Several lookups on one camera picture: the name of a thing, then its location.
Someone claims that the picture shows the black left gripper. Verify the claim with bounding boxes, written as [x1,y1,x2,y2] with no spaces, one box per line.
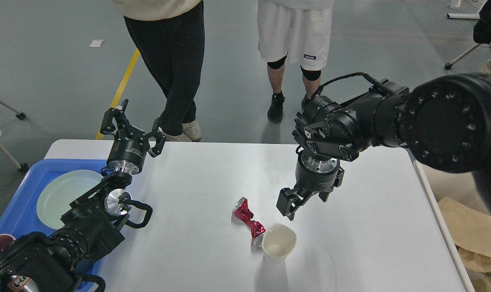
[99,99,166,174]

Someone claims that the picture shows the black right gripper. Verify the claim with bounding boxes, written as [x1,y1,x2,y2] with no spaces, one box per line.
[276,152,345,221]

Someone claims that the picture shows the white paper cup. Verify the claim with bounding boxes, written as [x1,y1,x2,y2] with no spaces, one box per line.
[262,223,297,265]

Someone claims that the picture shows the crushed red can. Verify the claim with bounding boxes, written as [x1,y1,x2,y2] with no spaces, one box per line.
[232,197,266,247]

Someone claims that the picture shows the green plate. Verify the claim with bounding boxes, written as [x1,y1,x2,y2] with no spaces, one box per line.
[37,170,102,230]

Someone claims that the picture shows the brown paper bag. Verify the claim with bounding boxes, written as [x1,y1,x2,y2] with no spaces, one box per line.
[438,197,491,273]

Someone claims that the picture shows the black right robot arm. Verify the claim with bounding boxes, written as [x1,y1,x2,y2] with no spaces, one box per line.
[276,73,491,220]

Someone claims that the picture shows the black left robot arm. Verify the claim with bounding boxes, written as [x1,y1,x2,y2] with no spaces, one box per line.
[0,99,166,292]

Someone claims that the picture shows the person in black trousers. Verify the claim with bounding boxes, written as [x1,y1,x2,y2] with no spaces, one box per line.
[113,0,205,142]

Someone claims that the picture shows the rolling stand leg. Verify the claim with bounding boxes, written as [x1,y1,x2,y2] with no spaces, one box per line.
[0,99,26,120]

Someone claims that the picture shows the beige plastic bin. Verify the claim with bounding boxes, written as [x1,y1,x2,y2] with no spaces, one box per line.
[413,161,490,292]

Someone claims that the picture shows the person in white shorts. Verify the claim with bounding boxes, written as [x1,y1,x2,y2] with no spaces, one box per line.
[257,0,334,124]

